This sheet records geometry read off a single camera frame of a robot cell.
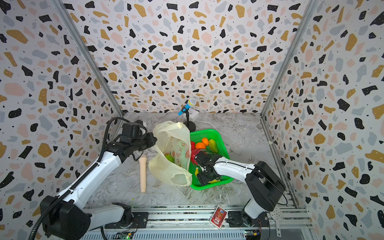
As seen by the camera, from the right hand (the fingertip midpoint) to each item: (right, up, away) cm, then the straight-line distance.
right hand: (204, 175), depth 87 cm
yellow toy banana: (+5, -1, -7) cm, 8 cm away
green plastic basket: (-5, +22, +14) cm, 27 cm away
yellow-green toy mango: (+6, +16, +12) cm, 21 cm away
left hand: (-25, +24, -8) cm, 35 cm away
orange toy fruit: (-2, +16, +8) cm, 18 cm away
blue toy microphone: (-7, +43, +6) cm, 44 cm away
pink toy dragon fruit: (-6, +14, -7) cm, 17 cm away
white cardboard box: (-8, +38, +30) cm, 49 cm away
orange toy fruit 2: (+1, +19, +13) cm, 23 cm away
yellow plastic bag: (-16, +10, -15) cm, 24 cm away
